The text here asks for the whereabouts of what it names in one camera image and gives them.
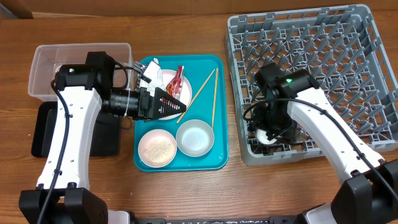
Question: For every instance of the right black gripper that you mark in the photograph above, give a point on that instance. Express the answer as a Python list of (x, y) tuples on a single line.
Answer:
[(272, 125)]

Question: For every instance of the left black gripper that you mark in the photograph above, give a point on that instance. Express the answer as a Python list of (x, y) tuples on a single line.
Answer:
[(151, 107)]

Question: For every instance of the white napkin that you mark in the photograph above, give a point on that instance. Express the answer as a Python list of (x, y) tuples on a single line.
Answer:
[(154, 72)]

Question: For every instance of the white cup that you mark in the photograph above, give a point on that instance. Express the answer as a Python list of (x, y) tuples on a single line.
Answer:
[(262, 138)]

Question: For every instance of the red sauce packet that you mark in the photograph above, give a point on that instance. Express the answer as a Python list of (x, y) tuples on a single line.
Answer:
[(174, 87)]

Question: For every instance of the pink bowl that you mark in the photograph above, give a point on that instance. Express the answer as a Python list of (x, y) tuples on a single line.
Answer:
[(149, 136)]

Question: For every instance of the rice grains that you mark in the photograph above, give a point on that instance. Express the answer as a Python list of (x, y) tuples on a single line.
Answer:
[(159, 152)]

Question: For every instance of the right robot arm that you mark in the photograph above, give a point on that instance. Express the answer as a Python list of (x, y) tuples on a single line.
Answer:
[(368, 192)]

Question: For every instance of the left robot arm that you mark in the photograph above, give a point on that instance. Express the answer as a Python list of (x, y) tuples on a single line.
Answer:
[(62, 193)]

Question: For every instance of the grey dishwasher rack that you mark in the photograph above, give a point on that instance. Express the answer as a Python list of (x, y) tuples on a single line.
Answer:
[(341, 47)]

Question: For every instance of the large white plate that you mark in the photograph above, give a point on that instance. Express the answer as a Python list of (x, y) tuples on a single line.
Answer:
[(186, 92)]

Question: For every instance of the left wooden chopstick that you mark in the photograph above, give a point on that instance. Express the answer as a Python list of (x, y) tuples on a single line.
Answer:
[(196, 95)]

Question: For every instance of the wooden chopstick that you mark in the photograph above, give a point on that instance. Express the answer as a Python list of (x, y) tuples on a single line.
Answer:
[(196, 95), (214, 98)]

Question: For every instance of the right wooden chopstick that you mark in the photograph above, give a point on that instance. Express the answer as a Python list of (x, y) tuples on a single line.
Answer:
[(214, 98)]

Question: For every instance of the grey bowl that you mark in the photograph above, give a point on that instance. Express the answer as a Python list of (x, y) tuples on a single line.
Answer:
[(195, 138)]

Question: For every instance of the black tray bin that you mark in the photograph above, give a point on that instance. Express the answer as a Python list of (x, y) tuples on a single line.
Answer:
[(106, 133)]

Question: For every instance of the teal plastic tray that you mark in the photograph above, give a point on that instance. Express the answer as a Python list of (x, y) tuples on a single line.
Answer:
[(197, 69)]

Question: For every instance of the clear plastic bin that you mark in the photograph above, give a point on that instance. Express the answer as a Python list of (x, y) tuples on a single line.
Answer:
[(49, 58)]

